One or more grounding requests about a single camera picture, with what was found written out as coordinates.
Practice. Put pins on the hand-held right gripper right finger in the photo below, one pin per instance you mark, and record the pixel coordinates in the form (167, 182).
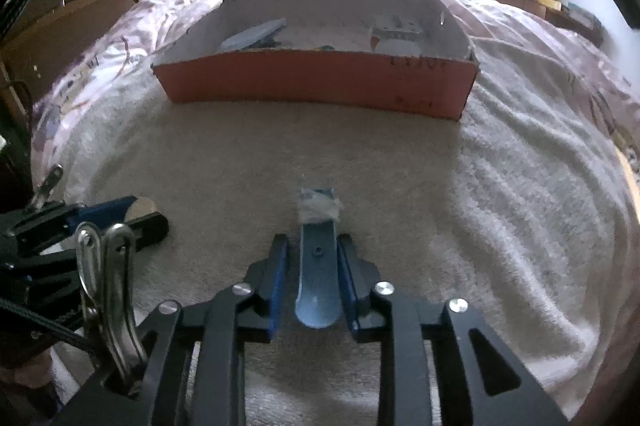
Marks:
(350, 286)

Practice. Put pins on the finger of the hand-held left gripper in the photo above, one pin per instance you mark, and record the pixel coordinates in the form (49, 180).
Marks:
(152, 228)
(105, 211)

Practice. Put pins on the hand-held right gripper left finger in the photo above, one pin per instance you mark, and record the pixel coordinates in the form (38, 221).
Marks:
(277, 286)

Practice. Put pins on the red cardboard box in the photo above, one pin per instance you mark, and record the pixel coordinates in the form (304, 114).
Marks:
(300, 78)

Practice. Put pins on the light blue plastic shell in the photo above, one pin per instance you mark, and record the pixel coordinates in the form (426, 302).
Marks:
(255, 35)

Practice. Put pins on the green tube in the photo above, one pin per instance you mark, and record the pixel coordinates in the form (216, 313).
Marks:
(325, 48)

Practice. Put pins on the white bottle with orange label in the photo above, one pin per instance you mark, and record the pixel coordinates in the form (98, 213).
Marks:
(400, 42)

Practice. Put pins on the metal spring clip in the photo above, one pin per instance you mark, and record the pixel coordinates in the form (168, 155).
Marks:
(47, 186)
(107, 296)

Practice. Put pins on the beige towel blanket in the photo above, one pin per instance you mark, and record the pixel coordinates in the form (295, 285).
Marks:
(450, 206)

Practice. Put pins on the pink printed quilt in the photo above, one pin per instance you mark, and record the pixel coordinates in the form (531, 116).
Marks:
(125, 36)

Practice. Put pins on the yellow box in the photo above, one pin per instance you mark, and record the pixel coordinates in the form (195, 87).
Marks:
(547, 1)

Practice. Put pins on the teal books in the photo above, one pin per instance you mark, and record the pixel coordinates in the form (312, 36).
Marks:
(582, 16)

